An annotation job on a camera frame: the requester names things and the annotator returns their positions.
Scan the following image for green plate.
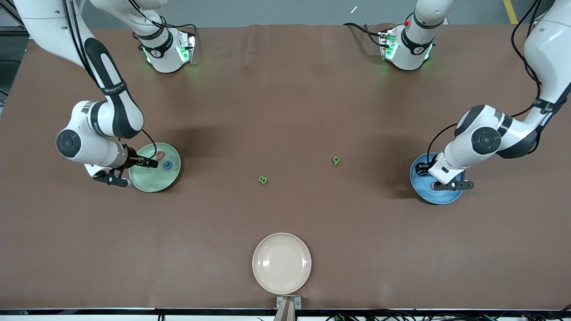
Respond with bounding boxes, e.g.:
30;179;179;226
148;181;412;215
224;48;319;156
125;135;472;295
128;143;182;193

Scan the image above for blue plate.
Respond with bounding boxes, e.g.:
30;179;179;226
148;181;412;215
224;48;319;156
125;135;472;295
410;153;465;205

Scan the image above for brown table mat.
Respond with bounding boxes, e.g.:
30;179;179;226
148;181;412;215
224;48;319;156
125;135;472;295
0;23;571;310

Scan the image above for cream plate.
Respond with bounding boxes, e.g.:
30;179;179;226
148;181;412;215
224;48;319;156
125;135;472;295
252;233;312;295

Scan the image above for black right base cable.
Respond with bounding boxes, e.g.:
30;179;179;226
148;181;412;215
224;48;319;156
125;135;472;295
167;22;198;50

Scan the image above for black base cable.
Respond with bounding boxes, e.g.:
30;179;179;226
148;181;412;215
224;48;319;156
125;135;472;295
167;22;198;50
343;22;385;47

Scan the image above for black left base cable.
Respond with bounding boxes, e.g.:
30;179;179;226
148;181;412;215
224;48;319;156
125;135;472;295
343;22;385;47

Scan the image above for aluminium frame profile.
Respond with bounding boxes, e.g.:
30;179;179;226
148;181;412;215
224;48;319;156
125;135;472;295
0;0;27;36

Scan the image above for grey metal mounting bracket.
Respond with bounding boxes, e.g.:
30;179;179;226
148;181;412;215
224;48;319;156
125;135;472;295
274;296;302;321

